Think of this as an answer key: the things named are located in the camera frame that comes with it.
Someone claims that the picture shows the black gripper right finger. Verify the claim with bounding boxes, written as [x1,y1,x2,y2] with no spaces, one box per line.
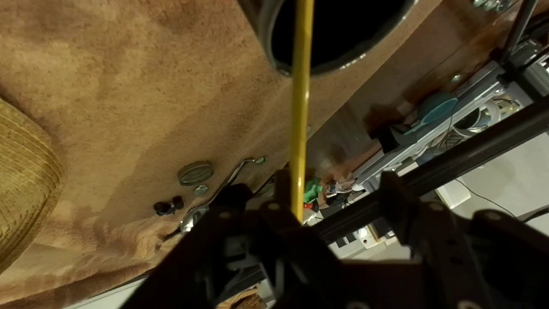
[338,169,549,309]

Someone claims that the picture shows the small black pieces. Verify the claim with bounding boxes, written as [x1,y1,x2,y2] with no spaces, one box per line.
[151,193,187,218]

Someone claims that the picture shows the yellow pencil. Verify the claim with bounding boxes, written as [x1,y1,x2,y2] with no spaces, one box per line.
[286,0,317,224]

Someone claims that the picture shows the black round bowl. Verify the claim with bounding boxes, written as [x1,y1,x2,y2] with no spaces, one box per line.
[237,0,422,77]

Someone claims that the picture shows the silver metal spoon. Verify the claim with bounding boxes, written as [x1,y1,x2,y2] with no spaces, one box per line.
[177,154,267,235]

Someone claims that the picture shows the brown blanket table cover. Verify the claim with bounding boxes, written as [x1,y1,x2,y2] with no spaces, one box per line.
[0,0,454,309]

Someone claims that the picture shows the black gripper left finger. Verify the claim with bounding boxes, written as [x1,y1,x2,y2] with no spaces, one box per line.
[122,168,346,309]

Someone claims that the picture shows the tan straw hat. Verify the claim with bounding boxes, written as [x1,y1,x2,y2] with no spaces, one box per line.
[0,94,67,276]

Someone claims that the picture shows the black metal shoe rack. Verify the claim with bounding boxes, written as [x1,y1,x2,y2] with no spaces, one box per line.
[307,0,549,243]

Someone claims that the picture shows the teal plastic bowl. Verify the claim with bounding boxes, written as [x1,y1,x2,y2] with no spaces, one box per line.
[413,92,461,128]

